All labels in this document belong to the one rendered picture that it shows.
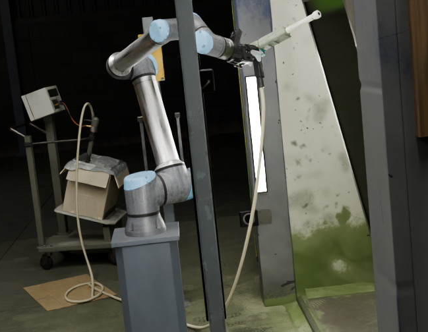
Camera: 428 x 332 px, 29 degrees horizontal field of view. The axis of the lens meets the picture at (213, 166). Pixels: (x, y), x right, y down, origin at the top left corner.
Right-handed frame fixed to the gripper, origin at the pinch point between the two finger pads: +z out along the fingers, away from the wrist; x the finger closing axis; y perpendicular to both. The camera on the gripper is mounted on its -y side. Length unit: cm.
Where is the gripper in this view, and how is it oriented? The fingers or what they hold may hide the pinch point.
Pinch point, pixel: (258, 54)
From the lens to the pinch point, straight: 366.7
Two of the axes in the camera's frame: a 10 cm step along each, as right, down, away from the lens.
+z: 7.1, 1.0, 7.0
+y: 1.5, 9.4, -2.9
